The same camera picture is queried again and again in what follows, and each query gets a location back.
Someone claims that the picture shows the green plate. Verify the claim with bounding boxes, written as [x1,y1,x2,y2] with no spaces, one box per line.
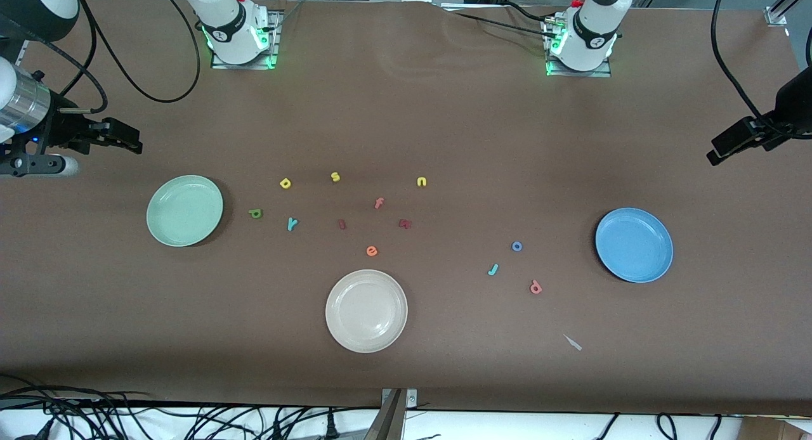
[146,175,224,247]

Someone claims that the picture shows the aluminium corner profile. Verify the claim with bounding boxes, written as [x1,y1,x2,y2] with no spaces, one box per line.
[764,0,812,27]

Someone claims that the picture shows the blue plate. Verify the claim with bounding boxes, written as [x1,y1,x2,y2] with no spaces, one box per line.
[594,207,674,283]

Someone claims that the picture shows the brown cardboard box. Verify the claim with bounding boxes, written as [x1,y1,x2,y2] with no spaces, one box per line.
[739,416,812,440]

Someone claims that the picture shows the cream white plate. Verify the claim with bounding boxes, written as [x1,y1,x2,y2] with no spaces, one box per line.
[325,269,409,354]

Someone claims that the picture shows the aluminium table leg profile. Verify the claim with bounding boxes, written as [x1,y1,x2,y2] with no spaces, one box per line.
[363,388,418,440]

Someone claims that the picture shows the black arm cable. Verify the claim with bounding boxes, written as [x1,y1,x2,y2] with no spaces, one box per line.
[19,0,202,114]
[710,0,812,122]

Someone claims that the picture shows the black base cable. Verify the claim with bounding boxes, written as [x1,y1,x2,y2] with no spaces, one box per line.
[452,1,559,36]

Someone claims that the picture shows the tangled black cables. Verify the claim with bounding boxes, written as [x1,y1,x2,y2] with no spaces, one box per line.
[0,377,381,440]

